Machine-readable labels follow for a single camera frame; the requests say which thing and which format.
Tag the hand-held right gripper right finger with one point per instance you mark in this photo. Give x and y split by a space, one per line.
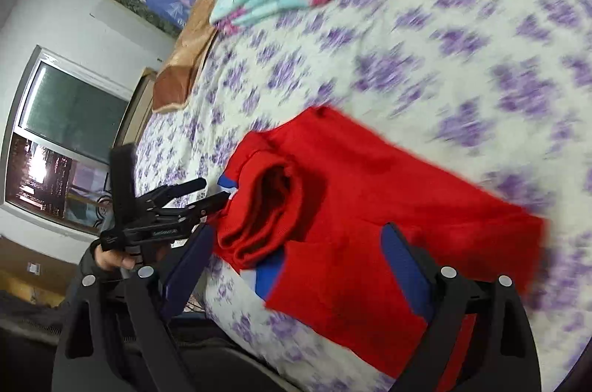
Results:
407 267

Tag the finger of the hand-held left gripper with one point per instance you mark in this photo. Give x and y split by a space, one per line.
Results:
199 209
175 190

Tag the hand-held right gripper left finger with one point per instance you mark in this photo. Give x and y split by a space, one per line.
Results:
185 271

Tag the red pants with blue stripes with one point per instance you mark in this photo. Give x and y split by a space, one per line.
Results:
370 197

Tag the person's left hand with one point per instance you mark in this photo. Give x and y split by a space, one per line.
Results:
111 260

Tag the wooden bed headboard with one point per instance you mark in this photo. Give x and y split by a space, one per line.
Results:
136 109

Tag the white framed window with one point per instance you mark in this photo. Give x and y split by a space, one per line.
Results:
69 105

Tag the brown satin pillow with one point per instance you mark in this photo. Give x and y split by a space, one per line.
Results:
185 63

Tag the cardboard box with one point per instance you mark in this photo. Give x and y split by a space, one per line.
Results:
27 267

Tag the purple floral bed sheet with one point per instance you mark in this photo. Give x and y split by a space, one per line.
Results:
416 26

